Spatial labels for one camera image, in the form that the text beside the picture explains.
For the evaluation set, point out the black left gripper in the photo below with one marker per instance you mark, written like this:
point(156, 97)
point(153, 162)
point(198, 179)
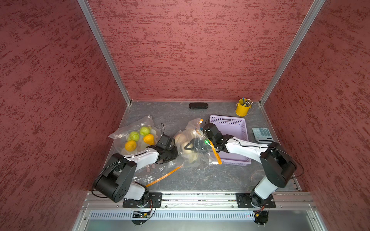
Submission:
point(175, 155)

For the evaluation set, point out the clear zip-top bag orange seal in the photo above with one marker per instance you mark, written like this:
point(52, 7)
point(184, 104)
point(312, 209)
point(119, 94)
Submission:
point(207, 154)

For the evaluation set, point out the beige pear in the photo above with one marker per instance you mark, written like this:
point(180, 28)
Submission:
point(191, 157)

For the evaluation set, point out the clear bag with green fruit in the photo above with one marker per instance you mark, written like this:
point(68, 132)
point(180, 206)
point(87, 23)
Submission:
point(151, 173)

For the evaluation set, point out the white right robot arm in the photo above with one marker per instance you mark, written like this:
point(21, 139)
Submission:
point(278, 165)

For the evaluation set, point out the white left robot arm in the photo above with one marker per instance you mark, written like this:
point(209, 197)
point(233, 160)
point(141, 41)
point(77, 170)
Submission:
point(116, 179)

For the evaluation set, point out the orange fruit in left bag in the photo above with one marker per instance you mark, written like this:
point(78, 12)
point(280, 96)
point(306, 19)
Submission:
point(149, 139)

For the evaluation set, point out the green pear in bag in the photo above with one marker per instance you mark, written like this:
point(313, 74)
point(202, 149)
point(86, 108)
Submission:
point(144, 131)

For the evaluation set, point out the lilac perforated plastic basket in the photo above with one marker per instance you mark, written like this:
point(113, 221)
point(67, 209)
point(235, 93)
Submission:
point(236, 127)

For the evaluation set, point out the black glasses case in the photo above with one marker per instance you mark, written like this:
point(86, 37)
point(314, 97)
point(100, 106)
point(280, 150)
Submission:
point(198, 106)

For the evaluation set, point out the yellow pen cup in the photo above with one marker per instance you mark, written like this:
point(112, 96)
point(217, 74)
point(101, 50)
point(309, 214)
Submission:
point(241, 110)

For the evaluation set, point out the grey desk calculator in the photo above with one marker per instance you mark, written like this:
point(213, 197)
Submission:
point(262, 135)

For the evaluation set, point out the pens in cup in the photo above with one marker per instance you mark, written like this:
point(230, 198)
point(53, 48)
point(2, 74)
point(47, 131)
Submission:
point(246, 102)

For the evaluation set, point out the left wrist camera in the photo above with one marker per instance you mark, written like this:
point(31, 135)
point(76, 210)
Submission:
point(166, 142)

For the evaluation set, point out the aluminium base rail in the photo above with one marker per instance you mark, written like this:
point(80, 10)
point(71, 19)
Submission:
point(204, 205)

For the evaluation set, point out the aluminium corner post left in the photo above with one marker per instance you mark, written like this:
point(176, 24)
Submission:
point(86, 9)

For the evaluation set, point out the aluminium corner post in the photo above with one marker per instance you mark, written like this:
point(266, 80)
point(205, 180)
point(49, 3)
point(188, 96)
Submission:
point(301, 33)
point(86, 9)

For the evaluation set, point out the aluminium corner post right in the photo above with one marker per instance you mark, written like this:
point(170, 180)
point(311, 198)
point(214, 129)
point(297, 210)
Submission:
point(301, 33)

